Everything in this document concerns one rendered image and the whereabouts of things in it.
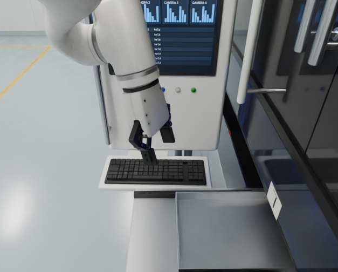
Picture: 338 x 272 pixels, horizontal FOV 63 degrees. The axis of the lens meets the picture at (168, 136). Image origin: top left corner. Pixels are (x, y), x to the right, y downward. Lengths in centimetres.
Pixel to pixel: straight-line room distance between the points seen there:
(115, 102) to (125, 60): 64
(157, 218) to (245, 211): 28
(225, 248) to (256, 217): 16
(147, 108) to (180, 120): 63
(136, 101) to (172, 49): 52
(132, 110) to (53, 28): 20
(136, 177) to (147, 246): 34
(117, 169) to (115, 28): 73
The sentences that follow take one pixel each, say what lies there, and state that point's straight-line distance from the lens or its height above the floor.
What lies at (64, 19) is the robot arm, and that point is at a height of 150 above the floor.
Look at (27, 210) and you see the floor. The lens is 229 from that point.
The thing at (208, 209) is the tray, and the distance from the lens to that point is 93.
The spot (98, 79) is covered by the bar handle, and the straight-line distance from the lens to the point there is 104.
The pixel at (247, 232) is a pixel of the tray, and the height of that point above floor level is 88.
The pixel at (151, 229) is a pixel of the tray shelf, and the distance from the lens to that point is 88.
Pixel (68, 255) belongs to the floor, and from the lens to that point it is 196.
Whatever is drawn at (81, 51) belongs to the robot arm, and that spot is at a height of 143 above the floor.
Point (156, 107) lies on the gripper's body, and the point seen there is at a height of 132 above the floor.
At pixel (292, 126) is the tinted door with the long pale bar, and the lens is 72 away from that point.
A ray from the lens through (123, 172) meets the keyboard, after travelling 113.
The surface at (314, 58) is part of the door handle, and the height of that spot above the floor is 144.
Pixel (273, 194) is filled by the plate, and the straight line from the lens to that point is 81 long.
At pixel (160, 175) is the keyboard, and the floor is 83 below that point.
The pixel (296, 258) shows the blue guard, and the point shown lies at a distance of 74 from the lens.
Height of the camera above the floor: 160
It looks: 36 degrees down
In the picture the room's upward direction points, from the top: straight up
